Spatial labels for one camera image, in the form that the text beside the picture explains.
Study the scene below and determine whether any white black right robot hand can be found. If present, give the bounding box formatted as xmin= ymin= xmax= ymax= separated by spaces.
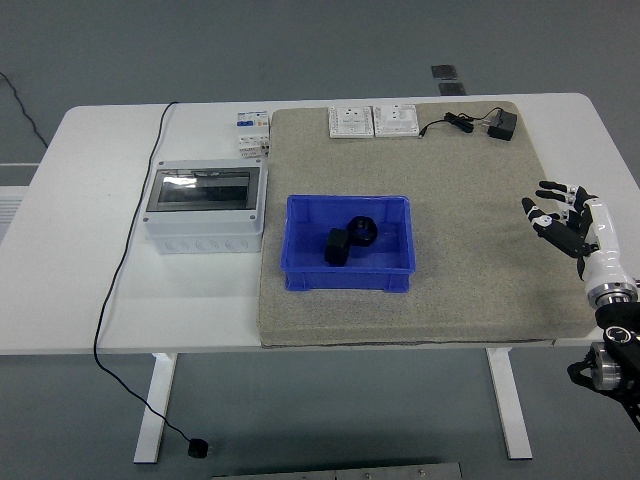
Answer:
xmin=521 ymin=179 xmax=633 ymax=297

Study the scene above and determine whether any small black hex nut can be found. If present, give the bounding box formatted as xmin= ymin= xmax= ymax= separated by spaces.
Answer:
xmin=347 ymin=215 xmax=380 ymax=249

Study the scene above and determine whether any large black hex nut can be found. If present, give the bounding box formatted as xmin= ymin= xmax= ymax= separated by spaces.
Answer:
xmin=323 ymin=227 xmax=352 ymax=267

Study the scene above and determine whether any blue plastic box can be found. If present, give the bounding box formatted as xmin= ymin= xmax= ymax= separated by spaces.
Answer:
xmin=280 ymin=193 xmax=418 ymax=294

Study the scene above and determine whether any grey distribution box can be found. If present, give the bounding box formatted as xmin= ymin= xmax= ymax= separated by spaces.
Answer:
xmin=142 ymin=158 xmax=270 ymax=256

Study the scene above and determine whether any white table leg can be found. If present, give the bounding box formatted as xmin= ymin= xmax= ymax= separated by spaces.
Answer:
xmin=132 ymin=352 xmax=179 ymax=465
xmin=485 ymin=348 xmax=533 ymax=461

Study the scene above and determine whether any grey-brown mat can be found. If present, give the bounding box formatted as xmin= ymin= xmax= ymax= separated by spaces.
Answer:
xmin=255 ymin=101 xmax=601 ymax=350

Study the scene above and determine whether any grey metal plate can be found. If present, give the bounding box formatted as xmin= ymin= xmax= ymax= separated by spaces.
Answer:
xmin=209 ymin=461 xmax=464 ymax=480

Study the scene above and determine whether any white circuit breaker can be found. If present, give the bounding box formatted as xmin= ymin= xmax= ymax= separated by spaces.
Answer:
xmin=233 ymin=110 xmax=272 ymax=159

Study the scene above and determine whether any white vent panel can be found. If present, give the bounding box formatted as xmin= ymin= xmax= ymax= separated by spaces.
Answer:
xmin=0 ymin=162 xmax=41 ymax=241

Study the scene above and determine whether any black power adapter with cord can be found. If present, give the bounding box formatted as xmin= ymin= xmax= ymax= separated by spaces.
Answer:
xmin=417 ymin=107 xmax=519 ymax=143

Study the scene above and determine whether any white wall socket panel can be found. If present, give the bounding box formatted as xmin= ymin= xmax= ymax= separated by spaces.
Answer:
xmin=372 ymin=103 xmax=421 ymax=138
xmin=327 ymin=105 xmax=376 ymax=139

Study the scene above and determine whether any long black cable with plug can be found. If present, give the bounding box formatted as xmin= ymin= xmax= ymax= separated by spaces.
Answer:
xmin=92 ymin=101 xmax=212 ymax=459

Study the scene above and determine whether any thin black floor cable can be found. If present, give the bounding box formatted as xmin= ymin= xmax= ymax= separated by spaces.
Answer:
xmin=0 ymin=72 xmax=50 ymax=150

